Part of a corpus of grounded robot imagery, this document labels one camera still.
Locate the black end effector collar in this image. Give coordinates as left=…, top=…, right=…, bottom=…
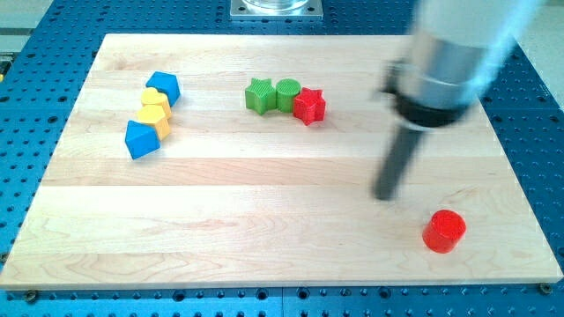
left=382, top=63, right=470, bottom=128

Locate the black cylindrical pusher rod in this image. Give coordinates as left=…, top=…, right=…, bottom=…
left=374, top=126, right=424, bottom=201

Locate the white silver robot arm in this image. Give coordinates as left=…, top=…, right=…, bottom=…
left=373, top=0, right=543, bottom=200

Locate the red star block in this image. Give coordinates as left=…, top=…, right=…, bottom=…
left=293, top=87, right=326, bottom=126

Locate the green star block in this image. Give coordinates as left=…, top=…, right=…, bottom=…
left=245, top=77, right=277, bottom=115

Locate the red cylinder block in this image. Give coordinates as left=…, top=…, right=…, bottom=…
left=422, top=210, right=466, bottom=254

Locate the green cylinder block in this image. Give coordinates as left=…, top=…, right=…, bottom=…
left=276, top=78, right=301, bottom=113

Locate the light wooden board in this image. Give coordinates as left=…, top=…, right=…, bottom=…
left=1, top=33, right=562, bottom=291

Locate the blue pentagon block upper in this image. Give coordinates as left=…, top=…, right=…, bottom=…
left=145, top=71, right=181, bottom=107

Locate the blue pentagon block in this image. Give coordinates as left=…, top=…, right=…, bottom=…
left=124, top=121, right=160, bottom=159
left=145, top=71, right=181, bottom=107

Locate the yellow hexagon block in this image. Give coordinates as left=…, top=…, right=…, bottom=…
left=137, top=105, right=171, bottom=141

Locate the yellow heart block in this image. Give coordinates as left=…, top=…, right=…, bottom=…
left=140, top=87, right=172, bottom=119

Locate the blue pentagon block lower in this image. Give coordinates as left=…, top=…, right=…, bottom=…
left=124, top=121, right=160, bottom=159

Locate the blue perforated metal table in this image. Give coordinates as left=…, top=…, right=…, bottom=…
left=1, top=1, right=563, bottom=316

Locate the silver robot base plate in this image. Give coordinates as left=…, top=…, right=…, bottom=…
left=228, top=0, right=323, bottom=20

